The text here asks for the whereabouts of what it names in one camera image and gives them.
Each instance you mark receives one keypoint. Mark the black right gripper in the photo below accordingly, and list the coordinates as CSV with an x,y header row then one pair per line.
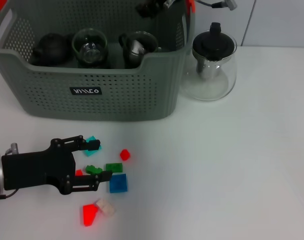
x,y
160,4

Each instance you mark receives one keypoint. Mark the orange-red wedge toy brick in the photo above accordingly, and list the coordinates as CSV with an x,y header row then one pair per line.
x,y
89,215

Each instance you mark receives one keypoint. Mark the grey perforated storage bin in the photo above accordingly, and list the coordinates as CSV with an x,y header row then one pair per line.
x,y
104,105

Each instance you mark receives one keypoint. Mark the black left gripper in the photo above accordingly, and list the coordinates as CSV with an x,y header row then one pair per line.
x,y
37,170

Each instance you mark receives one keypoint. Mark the blue square toy brick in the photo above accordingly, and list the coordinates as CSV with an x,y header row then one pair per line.
x,y
119,185

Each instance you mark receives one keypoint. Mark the black ceramic teapot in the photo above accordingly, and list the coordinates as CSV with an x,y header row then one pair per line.
x,y
50,50

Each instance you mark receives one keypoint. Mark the thick green toy brick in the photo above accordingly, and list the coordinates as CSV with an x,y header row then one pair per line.
x,y
93,169

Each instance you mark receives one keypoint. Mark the small red toy brick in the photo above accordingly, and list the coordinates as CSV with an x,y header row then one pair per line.
x,y
124,155
79,172

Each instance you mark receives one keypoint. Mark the translucent white square brick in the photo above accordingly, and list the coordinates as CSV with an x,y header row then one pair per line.
x,y
106,207

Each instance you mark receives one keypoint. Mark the flat green two-stud brick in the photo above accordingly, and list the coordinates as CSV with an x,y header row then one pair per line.
x,y
114,167

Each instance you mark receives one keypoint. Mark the teal square toy brick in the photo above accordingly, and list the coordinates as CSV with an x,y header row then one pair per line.
x,y
91,152

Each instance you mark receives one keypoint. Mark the glass teapot with black lid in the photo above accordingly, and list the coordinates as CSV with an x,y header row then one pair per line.
x,y
214,45

